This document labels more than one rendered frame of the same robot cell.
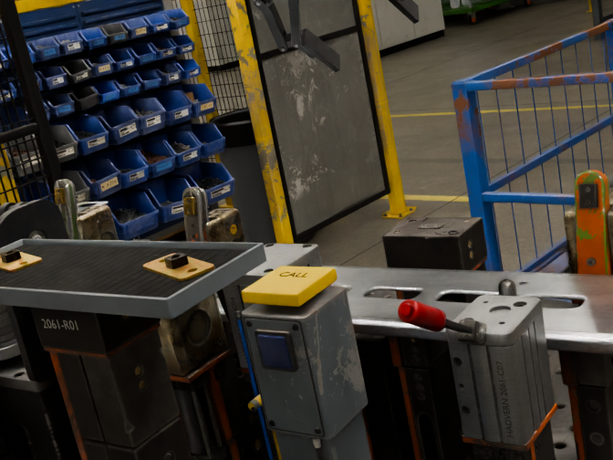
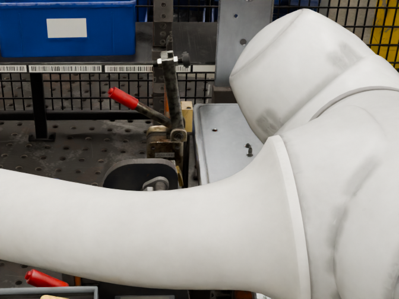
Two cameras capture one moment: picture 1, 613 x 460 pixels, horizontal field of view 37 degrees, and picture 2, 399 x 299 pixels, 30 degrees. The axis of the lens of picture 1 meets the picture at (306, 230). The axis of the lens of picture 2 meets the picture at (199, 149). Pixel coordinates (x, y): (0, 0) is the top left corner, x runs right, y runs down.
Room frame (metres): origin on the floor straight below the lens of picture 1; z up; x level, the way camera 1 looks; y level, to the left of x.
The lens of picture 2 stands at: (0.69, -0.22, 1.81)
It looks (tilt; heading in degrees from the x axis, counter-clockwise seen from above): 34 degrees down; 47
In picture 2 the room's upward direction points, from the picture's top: 3 degrees clockwise
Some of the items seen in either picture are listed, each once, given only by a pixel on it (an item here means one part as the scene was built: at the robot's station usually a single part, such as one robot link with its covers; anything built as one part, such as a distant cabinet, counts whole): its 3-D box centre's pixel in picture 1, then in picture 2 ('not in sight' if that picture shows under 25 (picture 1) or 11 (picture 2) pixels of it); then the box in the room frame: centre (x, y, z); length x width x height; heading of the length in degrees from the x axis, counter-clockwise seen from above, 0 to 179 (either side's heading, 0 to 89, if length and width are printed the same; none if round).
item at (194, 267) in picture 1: (176, 262); not in sight; (0.82, 0.13, 1.17); 0.08 x 0.04 x 0.01; 33
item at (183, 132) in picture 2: not in sight; (179, 134); (1.45, 0.64, 1.06); 0.03 x 0.01 x 0.03; 142
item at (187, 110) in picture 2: not in sight; (181, 180); (1.52, 0.72, 0.88); 0.04 x 0.04 x 0.36; 52
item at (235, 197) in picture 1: (266, 177); not in sight; (4.80, 0.15, 0.36); 0.50 x 0.50 x 0.73
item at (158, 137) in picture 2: not in sight; (163, 206); (1.44, 0.68, 0.88); 0.07 x 0.06 x 0.35; 142
